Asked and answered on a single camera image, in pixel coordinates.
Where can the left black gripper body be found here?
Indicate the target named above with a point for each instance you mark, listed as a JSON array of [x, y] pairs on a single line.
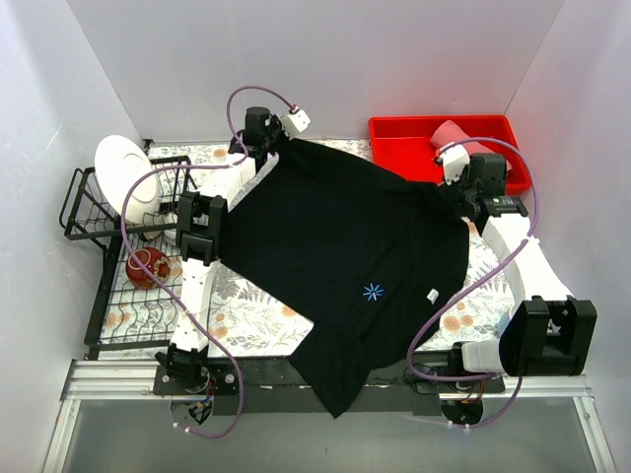
[[271, 136]]

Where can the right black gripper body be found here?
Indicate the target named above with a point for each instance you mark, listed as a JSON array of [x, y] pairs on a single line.
[[460, 192]]

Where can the black t shirt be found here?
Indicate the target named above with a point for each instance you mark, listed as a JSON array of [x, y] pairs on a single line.
[[365, 255]]

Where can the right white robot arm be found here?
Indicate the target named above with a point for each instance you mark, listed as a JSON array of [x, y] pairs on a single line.
[[549, 332]]

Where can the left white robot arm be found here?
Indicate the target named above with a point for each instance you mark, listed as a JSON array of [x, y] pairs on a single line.
[[202, 236]]

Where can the rolled pink t shirt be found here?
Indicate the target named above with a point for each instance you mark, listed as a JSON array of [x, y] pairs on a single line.
[[449, 132]]

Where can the red plastic bin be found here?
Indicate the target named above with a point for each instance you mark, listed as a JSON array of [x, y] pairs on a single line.
[[402, 144]]

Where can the white patterned cup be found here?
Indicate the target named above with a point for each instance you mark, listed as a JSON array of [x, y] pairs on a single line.
[[169, 235]]

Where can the white ceramic plate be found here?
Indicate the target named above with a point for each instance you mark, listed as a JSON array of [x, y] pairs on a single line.
[[119, 163]]

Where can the red floral bowl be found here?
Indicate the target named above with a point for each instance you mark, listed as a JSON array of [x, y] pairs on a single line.
[[153, 260]]

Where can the floral table mat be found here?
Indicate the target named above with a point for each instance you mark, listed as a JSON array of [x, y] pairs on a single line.
[[249, 322]]

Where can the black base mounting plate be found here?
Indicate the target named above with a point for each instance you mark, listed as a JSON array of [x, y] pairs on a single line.
[[273, 386]]

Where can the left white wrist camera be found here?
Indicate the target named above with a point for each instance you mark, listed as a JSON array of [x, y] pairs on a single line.
[[295, 123]]

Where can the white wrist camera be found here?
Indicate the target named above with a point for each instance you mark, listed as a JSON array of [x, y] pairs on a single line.
[[295, 123], [453, 159]]

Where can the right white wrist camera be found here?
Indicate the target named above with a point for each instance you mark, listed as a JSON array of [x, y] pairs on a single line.
[[453, 159]]

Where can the black wire dish rack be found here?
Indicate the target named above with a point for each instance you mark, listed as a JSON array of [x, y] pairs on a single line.
[[124, 317]]

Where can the aluminium frame rail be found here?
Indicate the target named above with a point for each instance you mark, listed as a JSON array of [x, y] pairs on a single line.
[[110, 380]]

